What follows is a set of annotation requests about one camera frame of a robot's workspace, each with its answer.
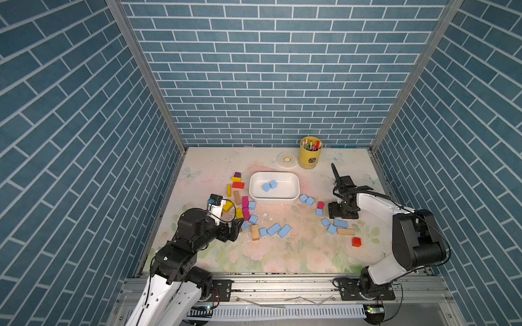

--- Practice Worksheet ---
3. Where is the white rectangular dish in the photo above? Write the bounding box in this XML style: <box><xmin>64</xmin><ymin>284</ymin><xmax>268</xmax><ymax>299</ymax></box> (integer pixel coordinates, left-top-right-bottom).
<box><xmin>249</xmin><ymin>171</ymin><xmax>300</xmax><ymax>204</ymax></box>

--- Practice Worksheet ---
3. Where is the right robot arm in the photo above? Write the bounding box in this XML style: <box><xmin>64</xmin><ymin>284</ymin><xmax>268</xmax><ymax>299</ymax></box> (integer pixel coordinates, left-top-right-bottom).
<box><xmin>328</xmin><ymin>172</ymin><xmax>450</xmax><ymax>301</ymax></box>

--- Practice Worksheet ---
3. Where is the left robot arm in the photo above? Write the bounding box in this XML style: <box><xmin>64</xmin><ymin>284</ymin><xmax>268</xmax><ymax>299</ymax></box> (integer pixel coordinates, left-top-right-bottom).
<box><xmin>126</xmin><ymin>208</ymin><xmax>244</xmax><ymax>325</ymax></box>

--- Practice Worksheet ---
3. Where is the natural wood flat block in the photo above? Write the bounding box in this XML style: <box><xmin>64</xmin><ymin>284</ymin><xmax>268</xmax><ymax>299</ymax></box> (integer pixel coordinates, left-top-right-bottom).
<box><xmin>337</xmin><ymin>228</ymin><xmax>356</xmax><ymax>236</ymax></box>

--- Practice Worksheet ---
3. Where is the yellow rainbow block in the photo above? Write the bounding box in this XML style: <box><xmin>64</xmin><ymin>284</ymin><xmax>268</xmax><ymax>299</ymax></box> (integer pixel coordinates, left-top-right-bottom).
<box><xmin>222</xmin><ymin>200</ymin><xmax>235</xmax><ymax>213</ymax></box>

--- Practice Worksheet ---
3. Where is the yellow block lower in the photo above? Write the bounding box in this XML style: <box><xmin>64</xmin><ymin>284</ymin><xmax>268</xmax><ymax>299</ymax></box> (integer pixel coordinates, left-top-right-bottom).
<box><xmin>236</xmin><ymin>208</ymin><xmax>244</xmax><ymax>219</ymax></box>

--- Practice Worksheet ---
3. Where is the lower magenta block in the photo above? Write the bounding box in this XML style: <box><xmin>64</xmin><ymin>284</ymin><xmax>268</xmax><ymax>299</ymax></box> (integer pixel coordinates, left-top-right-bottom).
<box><xmin>242</xmin><ymin>208</ymin><xmax>251</xmax><ymax>221</ymax></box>

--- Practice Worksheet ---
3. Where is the magenta block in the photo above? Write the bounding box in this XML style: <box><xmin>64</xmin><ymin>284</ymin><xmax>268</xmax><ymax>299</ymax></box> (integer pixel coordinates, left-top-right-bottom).
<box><xmin>242</xmin><ymin>196</ymin><xmax>250</xmax><ymax>209</ymax></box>
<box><xmin>242</xmin><ymin>208</ymin><xmax>251</xmax><ymax>221</ymax></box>

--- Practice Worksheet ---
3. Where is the natural wood block lower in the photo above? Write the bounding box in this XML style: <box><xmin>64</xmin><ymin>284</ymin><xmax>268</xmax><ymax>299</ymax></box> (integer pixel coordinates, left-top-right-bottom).
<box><xmin>250</xmin><ymin>225</ymin><xmax>261</xmax><ymax>240</ymax></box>

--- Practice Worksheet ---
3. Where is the blue cube by yellow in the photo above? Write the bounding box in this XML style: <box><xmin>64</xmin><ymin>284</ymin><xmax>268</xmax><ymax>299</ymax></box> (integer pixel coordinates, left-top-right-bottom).
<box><xmin>248</xmin><ymin>215</ymin><xmax>258</xmax><ymax>225</ymax></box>

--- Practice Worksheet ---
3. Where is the red cube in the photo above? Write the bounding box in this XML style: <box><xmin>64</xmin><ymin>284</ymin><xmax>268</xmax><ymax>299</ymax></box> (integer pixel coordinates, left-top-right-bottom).
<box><xmin>352</xmin><ymin>237</ymin><xmax>362</xmax><ymax>248</ymax></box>

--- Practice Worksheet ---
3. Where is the natural wood long block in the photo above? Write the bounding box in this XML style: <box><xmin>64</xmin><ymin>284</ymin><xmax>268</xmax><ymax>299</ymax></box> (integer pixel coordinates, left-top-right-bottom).
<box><xmin>233</xmin><ymin>191</ymin><xmax>242</xmax><ymax>206</ymax></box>

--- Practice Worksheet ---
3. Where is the upper magenta block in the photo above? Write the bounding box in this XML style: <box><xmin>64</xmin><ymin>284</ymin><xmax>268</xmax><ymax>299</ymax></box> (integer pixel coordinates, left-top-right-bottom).
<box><xmin>242</xmin><ymin>196</ymin><xmax>250</xmax><ymax>209</ymax></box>

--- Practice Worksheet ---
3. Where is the red rectangular block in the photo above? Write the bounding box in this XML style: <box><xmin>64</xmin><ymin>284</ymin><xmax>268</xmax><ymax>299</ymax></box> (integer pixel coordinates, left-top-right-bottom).
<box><xmin>232</xmin><ymin>182</ymin><xmax>245</xmax><ymax>190</ymax></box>

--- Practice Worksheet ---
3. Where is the blue long block centre-right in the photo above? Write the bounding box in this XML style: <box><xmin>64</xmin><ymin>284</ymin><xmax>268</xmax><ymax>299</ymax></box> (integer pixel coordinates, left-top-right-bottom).
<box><xmin>277</xmin><ymin>225</ymin><xmax>292</xmax><ymax>239</ymax></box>

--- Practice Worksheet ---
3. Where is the yellow pen cup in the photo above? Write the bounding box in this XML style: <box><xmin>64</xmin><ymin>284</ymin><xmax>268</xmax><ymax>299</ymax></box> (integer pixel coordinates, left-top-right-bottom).
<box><xmin>299</xmin><ymin>136</ymin><xmax>323</xmax><ymax>169</ymax></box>

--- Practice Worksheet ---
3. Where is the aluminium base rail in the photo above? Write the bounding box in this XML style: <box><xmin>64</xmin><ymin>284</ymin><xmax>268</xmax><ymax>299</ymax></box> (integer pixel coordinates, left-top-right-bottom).
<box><xmin>105</xmin><ymin>272</ymin><xmax>468</xmax><ymax>326</ymax></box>

